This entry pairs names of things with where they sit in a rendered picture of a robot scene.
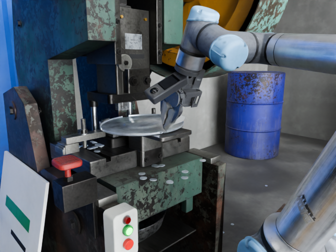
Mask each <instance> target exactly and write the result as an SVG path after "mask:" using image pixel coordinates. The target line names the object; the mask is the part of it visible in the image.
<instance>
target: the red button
mask: <svg viewBox="0 0 336 252"><path fill-rule="evenodd" d="M133 245H134V241H133V240H132V239H131V238H127V239H126V240H125V241H124V242H123V248H124V249H126V250H130V249H131V248H132V247H133Z"/></svg>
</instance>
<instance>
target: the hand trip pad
mask: <svg viewBox="0 0 336 252"><path fill-rule="evenodd" d="M51 164H52V165H53V166H54V167H55V168H57V169H59V170H61V171H64V176H65V177H66V178H68V177H71V176H72V175H71V169H74V168H78V167H80V166H82V164H83V162H82V160H81V159H80V158H78V157H76V156H74V155H65V156H61V157H57V158H53V159H52V161H51Z"/></svg>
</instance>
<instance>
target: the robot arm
mask: <svg viewBox="0 0 336 252"><path fill-rule="evenodd" d="M219 18H220V14H219V13H218V12H217V11H215V10H213V9H211V8H208V7H204V6H199V5H195V6H193V7H192V8H191V10H190V13H189V16H188V19H187V20H186V25H185V29H184V32H183V36H182V39H181V43H180V47H179V50H178V54H177V57H176V63H175V67H174V69H175V70H176V71H175V72H174V73H172V74H170V75H169V76H167V77H166V78H164V79H162V80H161V81H159V82H157V83H156V84H154V85H153V86H151V87H149V88H148V89H146V90H145V91H144V93H145V95H146V97H147V98H148V99H149V100H150V101H151V102H152V103H153V104H154V105H156V104H157V103H159V102H160V111H161V122H162V126H163V129H164V130H165V131H167V130H169V129H170V128H171V127H172V126H173V125H175V124H178V123H181V122H183V121H184V119H185V116H184V115H182V113H183V107H190V106H191V108H194V107H197V106H198V104H199V101H200V98H201V95H202V91H201V90H200V89H199V88H200V85H201V82H202V79H203V76H204V74H205V71H206V70H205V69H203V65H204V62H205V60H206V57H207V58H208V59H210V60H211V61H212V63H213V64H215V65H216V66H218V67H220V68H222V69H223V70H225V71H234V70H235V69H237V68H240V67H241V66H242V65H243V64H264V65H271V66H279V67H285V68H292V69H299V70H306V71H313V72H319V73H326V74H333V75H336V34H305V33H273V32H266V33H264V32H245V31H229V30H226V29H224V28H222V27H221V26H219V25H218V23H219ZM198 96H199V98H198V101H197V103H195V102H196V99H197V97H198ZM237 252H336V131H335V133H334V134H333V136H332V137H331V138H330V140H329V141H328V143H327V144H326V146H325V147H324V149H323V150H322V152H321V153H320V155H319V156H318V158H317V159H316V161H315V162H314V164H313V165H312V167H311V168H310V170H309V171H308V172H307V174H306V175H305V177H304V178H303V180H302V181H301V183H300V184H299V186H298V187H297V189H296V190H295V192H294V193H293V195H292V196H291V198H290V199H289V201H288V202H287V203H286V205H285V206H284V208H283V209H282V211H281V212H275V213H272V214H270V215H269V216H268V217H267V218H266V219H265V221H264V222H263V224H262V225H261V227H260V229H259V230H258V232H257V233H255V234H254V235H252V236H246V237H245V238H244V239H242V240H241V241H240V242H239V244H238V246H237Z"/></svg>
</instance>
